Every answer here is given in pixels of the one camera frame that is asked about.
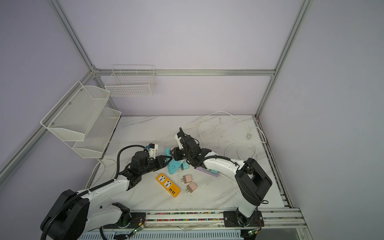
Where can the white wire basket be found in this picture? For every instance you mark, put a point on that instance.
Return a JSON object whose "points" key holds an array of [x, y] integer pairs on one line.
{"points": [[131, 81]]}

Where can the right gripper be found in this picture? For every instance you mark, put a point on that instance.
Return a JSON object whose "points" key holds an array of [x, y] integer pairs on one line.
{"points": [[175, 152]]}

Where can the pink charger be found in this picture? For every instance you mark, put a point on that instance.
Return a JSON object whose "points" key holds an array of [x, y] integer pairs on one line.
{"points": [[191, 187], [186, 179]]}

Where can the orange power strip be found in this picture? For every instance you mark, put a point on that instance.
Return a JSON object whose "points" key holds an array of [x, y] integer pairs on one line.
{"points": [[168, 185]]}

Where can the upper white mesh shelf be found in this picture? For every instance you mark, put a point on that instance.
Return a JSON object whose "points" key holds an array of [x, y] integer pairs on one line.
{"points": [[73, 117]]}

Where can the purple power strip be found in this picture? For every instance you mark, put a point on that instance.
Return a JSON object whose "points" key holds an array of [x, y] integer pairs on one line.
{"points": [[207, 171]]}

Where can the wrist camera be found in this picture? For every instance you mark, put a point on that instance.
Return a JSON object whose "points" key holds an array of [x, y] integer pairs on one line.
{"points": [[152, 148], [180, 138]]}

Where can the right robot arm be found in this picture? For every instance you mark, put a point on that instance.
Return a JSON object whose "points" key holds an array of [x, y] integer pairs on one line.
{"points": [[253, 182]]}

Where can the mint charger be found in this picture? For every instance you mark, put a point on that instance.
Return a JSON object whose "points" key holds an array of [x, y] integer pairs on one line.
{"points": [[184, 166]]}

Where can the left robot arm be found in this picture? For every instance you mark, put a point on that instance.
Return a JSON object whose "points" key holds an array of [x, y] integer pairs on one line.
{"points": [[75, 213]]}

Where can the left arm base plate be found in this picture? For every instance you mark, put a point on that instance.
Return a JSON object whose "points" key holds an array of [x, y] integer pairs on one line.
{"points": [[130, 221]]}

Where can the teal mountain-shaped power strip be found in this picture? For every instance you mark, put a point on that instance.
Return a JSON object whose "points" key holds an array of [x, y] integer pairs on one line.
{"points": [[173, 165]]}

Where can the white mesh shelf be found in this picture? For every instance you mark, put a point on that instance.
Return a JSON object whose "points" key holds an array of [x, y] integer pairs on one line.
{"points": [[101, 132], [73, 117]]}

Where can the lower white mesh shelf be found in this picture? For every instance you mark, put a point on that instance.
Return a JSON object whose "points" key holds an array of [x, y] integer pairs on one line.
{"points": [[101, 132]]}

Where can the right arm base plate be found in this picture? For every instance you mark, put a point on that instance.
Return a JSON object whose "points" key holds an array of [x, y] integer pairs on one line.
{"points": [[236, 219]]}

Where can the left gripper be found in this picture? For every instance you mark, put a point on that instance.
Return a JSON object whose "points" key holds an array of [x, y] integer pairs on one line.
{"points": [[160, 161]]}

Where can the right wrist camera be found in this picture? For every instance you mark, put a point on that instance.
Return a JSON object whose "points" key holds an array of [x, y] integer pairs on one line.
{"points": [[180, 138]]}

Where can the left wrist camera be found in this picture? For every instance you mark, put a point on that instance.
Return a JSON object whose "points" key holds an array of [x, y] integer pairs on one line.
{"points": [[152, 148]]}

